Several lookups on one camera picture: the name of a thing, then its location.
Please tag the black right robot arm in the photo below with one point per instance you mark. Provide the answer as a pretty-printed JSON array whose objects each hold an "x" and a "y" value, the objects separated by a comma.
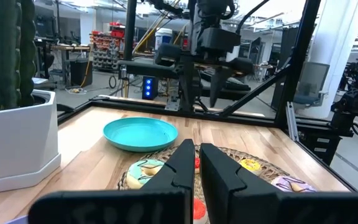
[{"x": 211, "y": 12}]

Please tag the small yellow-glazed donut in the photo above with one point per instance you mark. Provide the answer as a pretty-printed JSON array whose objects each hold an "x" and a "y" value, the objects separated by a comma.
[{"x": 250, "y": 165}]

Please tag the black jointed support arm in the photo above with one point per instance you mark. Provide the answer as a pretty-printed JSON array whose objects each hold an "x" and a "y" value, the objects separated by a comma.
[{"x": 353, "y": 102}]

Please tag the silver metal bracket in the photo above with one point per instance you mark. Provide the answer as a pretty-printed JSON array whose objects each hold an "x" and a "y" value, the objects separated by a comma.
[{"x": 291, "y": 121}]

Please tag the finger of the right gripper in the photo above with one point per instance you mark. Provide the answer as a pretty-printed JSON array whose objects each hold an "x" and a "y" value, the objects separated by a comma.
[
  {"x": 190, "y": 87},
  {"x": 219, "y": 84}
]

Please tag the teal plate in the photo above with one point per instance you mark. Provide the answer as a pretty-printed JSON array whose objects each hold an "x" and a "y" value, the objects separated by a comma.
[{"x": 140, "y": 133}]

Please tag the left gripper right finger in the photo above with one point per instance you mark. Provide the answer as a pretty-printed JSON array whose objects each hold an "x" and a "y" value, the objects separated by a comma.
[{"x": 244, "y": 205}]

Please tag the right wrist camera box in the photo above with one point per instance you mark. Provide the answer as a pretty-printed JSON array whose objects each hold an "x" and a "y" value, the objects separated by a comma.
[{"x": 219, "y": 40}]

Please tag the large mint-glazed donut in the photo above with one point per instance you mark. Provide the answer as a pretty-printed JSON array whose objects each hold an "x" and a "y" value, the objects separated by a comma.
[{"x": 135, "y": 177}]

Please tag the small red-glazed donut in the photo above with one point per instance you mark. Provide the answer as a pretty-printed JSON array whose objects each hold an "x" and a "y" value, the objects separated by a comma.
[
  {"x": 197, "y": 165},
  {"x": 199, "y": 211}
]

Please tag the white hexagonal plant pot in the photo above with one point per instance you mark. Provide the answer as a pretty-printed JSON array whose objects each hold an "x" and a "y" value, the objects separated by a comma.
[{"x": 17, "y": 140}]

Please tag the large purple-glazed donut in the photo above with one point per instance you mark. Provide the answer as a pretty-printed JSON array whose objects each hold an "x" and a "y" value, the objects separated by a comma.
[{"x": 283, "y": 183}]

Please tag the white bucket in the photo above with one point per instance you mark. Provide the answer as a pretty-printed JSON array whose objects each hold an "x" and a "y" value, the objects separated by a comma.
[{"x": 163, "y": 39}]

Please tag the wooden workbench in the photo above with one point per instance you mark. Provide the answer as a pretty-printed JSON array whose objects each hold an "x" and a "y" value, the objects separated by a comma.
[{"x": 70, "y": 48}]

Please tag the black labelled control box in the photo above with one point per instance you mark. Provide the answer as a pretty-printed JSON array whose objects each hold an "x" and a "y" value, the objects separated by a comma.
[{"x": 319, "y": 146}]

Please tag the round woven placemat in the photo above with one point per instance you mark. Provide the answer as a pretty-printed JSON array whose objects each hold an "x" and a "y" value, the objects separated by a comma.
[{"x": 272, "y": 171}]

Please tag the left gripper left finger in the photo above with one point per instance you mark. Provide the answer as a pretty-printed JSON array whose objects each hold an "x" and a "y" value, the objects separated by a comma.
[{"x": 166, "y": 202}]

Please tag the red parts bin shelf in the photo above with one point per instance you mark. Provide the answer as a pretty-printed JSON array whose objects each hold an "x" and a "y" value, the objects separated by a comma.
[{"x": 106, "y": 46}]

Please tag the grey office chair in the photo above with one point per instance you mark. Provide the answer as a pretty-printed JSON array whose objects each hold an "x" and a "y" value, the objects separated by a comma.
[{"x": 314, "y": 77}]

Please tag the green cactus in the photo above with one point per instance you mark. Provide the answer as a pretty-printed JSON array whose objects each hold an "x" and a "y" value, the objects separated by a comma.
[{"x": 2, "y": 56}]

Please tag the black box blue lights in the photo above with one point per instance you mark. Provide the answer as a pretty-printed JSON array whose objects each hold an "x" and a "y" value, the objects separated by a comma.
[{"x": 149, "y": 88}]

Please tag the black aluminium table frame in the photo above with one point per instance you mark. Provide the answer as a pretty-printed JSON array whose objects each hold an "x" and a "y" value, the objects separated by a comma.
[{"x": 154, "y": 107}]

